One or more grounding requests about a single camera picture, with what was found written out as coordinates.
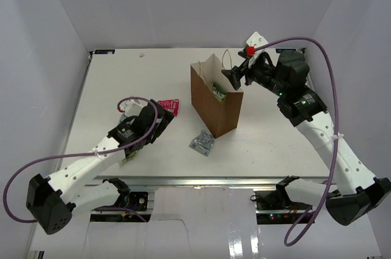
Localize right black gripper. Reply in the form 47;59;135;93
223;53;288;97

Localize green snack packet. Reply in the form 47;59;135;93
120;151;137;164
211;82;227;103

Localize red snack packet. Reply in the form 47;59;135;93
158;99;180;117

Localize green snack packet front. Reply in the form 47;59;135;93
120;151;137;164

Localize grey snack packet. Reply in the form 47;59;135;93
189;130;215;156

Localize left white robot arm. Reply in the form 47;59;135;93
26;100;175;235

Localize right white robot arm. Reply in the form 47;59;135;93
221;50;390;226

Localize brown paper bag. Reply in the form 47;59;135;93
190;54;244;138

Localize blue label right corner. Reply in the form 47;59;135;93
276;48;296;54

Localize blue label corner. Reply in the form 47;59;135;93
93;49;115;55
276;48;296;54

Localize blue label left corner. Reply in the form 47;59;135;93
93;49;115;55

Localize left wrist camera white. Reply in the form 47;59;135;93
120;100;144;120

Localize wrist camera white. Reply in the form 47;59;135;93
120;100;144;120
238;31;268;68

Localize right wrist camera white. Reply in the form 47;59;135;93
238;31;268;68

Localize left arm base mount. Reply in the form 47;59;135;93
124;192;148;211

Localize aluminium front rail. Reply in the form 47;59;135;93
85;176;329;188

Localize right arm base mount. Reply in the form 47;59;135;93
250;191;309;211

